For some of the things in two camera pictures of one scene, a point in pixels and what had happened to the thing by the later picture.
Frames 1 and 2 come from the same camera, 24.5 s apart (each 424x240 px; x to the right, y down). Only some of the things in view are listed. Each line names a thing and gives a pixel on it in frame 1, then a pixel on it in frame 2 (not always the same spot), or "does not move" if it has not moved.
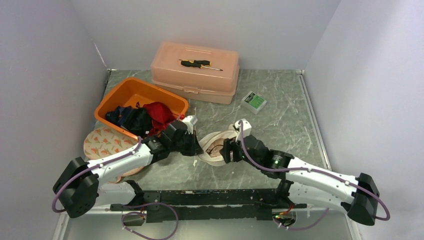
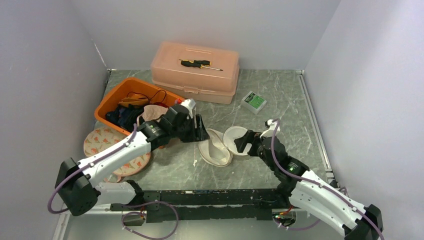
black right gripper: [230, 144] -> [250, 137]
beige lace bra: [213, 150] -> [152, 112]
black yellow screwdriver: [198, 63] does not move
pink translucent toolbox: [217, 86] does not move
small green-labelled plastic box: [253, 102] does not move
